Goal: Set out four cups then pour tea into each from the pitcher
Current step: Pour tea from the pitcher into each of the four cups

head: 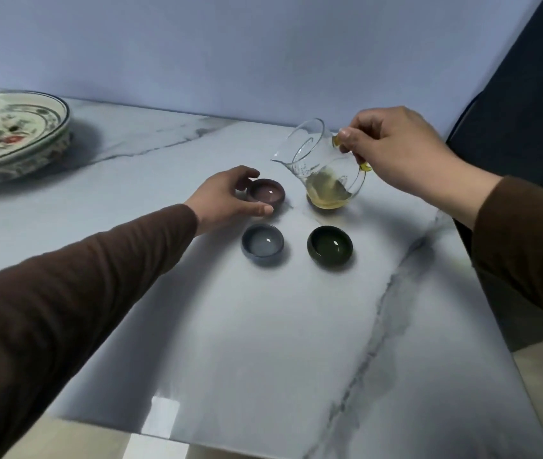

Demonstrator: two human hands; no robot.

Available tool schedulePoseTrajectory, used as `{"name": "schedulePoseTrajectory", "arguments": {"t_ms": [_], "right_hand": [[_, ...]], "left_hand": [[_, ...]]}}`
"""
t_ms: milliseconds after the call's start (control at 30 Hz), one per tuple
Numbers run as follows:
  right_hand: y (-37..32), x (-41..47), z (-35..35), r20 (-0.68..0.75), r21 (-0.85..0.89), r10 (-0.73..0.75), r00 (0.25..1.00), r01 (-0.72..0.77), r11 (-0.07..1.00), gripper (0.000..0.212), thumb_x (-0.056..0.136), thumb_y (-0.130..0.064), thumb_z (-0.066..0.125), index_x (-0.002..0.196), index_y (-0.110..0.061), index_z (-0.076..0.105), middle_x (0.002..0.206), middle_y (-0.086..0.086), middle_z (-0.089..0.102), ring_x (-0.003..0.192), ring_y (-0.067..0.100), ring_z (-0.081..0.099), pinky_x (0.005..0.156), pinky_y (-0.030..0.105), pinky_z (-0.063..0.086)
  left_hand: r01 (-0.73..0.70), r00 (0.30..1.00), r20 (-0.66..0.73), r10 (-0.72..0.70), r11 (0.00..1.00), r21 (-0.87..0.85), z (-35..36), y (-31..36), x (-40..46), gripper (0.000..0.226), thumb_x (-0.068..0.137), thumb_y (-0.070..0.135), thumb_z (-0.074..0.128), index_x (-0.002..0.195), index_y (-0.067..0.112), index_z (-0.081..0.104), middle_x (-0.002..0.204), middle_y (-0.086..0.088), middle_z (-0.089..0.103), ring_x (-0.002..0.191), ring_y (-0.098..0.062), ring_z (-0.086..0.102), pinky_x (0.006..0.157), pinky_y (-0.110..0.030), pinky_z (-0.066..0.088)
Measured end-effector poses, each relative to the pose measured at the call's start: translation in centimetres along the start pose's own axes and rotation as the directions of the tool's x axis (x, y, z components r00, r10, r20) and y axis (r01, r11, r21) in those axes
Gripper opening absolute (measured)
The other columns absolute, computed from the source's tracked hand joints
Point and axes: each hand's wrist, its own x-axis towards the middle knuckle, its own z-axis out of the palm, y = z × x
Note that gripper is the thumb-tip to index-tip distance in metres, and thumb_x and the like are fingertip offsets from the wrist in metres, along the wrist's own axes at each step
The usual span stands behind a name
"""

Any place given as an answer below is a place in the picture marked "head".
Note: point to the person's right hand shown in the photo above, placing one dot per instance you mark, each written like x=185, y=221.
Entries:
x=410, y=152

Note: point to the person's left hand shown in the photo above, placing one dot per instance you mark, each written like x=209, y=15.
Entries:
x=216, y=200

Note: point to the person's right fingers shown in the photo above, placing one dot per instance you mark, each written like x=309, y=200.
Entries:
x=362, y=126

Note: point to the person's left thumb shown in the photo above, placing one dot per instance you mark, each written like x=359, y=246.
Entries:
x=255, y=211

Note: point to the purple ceramic teacup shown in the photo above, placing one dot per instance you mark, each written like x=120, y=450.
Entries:
x=267, y=192

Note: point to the clear glass tea pitcher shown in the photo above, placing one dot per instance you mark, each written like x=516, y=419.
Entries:
x=322, y=176

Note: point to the person's right forearm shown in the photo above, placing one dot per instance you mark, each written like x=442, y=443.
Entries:
x=530, y=243

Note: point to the person's left forearm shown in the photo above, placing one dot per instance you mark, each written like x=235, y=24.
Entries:
x=61, y=301

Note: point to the grey-blue ceramic teacup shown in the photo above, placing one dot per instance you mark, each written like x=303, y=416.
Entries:
x=262, y=242

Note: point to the dark green ceramic teacup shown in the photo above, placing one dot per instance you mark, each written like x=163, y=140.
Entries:
x=330, y=246

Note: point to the dark navy chair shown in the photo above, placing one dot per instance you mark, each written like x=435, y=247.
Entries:
x=530, y=90

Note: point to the floral patterned ceramic plate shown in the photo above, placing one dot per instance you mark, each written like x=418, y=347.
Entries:
x=8, y=133

